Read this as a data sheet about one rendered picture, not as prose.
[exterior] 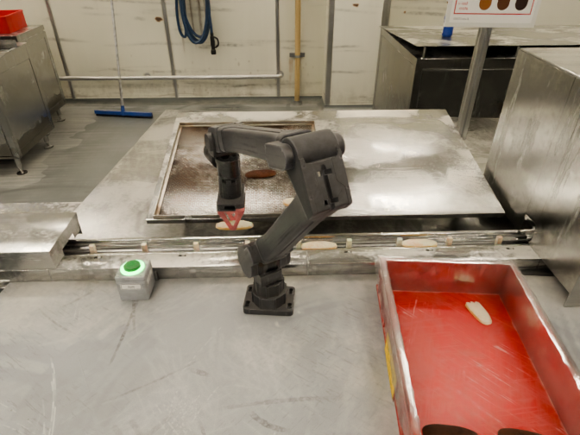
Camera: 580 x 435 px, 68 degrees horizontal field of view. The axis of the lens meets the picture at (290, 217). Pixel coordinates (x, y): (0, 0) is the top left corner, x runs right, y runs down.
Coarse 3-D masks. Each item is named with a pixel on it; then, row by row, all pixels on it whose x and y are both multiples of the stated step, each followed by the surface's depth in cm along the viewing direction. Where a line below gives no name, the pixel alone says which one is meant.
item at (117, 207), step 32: (160, 128) 197; (480, 128) 197; (128, 160) 170; (160, 160) 170; (480, 160) 170; (96, 192) 149; (128, 192) 149; (96, 224) 133; (128, 224) 133; (160, 224) 133; (192, 224) 133; (256, 224) 133; (320, 224) 133; (352, 224) 133; (384, 224) 133; (416, 224) 133; (448, 224) 133; (480, 224) 133; (512, 224) 133
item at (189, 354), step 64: (0, 320) 100; (64, 320) 100; (128, 320) 100; (192, 320) 100; (256, 320) 100; (320, 320) 100; (576, 320) 100; (0, 384) 86; (64, 384) 86; (128, 384) 86; (192, 384) 86; (256, 384) 86; (320, 384) 86; (384, 384) 86
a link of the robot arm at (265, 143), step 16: (224, 128) 93; (240, 128) 88; (256, 128) 83; (224, 144) 94; (240, 144) 87; (256, 144) 79; (272, 144) 67; (288, 144) 65; (272, 160) 68; (288, 160) 64
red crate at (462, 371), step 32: (416, 320) 100; (448, 320) 100; (416, 352) 92; (448, 352) 92; (480, 352) 92; (512, 352) 92; (416, 384) 86; (448, 384) 86; (480, 384) 86; (512, 384) 86; (448, 416) 80; (480, 416) 80; (512, 416) 80; (544, 416) 80
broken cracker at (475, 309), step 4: (468, 304) 103; (472, 304) 103; (476, 304) 103; (480, 304) 103; (468, 308) 102; (472, 308) 102; (476, 308) 102; (480, 308) 102; (472, 312) 101; (476, 312) 101; (480, 312) 100; (484, 312) 100; (476, 316) 100; (480, 316) 100; (484, 316) 100; (488, 316) 100; (480, 320) 99; (484, 320) 99; (488, 320) 99; (484, 324) 98; (488, 324) 98
